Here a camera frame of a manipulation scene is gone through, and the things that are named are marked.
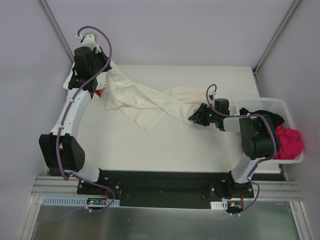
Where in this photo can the right aluminium frame post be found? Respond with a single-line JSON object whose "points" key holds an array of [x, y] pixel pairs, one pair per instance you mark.
{"points": [[276, 35]]}

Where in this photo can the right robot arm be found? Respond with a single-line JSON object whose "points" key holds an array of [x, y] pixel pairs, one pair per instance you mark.
{"points": [[258, 135]]}

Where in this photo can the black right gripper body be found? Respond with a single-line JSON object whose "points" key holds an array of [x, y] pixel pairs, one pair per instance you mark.
{"points": [[202, 114]]}

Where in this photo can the white black patterned folded shirt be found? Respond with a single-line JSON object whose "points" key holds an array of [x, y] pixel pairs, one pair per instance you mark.
{"points": [[101, 80]]}

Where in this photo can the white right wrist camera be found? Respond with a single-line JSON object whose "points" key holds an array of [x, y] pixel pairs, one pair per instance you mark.
{"points": [[212, 95]]}

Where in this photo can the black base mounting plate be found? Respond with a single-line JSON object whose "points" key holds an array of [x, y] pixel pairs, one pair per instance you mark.
{"points": [[181, 190]]}

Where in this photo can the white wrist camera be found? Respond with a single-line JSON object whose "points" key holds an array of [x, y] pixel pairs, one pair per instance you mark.
{"points": [[90, 40], [212, 95]]}

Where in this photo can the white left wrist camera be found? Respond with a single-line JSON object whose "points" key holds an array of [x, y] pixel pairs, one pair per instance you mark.
{"points": [[90, 40]]}

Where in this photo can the pink garment in basket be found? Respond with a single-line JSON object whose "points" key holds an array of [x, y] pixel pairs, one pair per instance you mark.
{"points": [[291, 143]]}

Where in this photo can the aluminium frame post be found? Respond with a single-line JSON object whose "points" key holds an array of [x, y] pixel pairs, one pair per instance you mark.
{"points": [[276, 35], [56, 29]]}

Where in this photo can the right white cable duct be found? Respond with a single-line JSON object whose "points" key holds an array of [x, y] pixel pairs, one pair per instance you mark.
{"points": [[219, 205]]}

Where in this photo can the left white cable duct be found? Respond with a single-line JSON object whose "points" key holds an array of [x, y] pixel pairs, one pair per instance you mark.
{"points": [[79, 202]]}

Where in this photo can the white cable duct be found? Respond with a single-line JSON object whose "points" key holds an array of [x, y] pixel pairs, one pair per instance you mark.
{"points": [[79, 202], [219, 205]]}

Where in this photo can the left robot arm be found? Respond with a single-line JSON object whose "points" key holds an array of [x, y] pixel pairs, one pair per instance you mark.
{"points": [[60, 148]]}

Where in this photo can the cream white t shirt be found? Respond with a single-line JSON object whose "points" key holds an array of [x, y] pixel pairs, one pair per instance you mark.
{"points": [[147, 106]]}

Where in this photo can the left aluminium frame post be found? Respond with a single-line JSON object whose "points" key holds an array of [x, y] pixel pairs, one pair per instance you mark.
{"points": [[56, 29]]}

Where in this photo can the white plastic laundry basket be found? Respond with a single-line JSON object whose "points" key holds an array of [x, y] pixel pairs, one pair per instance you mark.
{"points": [[273, 105]]}

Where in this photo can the red white folded shirt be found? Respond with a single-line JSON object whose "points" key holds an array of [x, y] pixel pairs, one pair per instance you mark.
{"points": [[97, 94]]}

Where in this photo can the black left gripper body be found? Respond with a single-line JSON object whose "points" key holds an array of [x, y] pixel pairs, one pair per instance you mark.
{"points": [[101, 60]]}

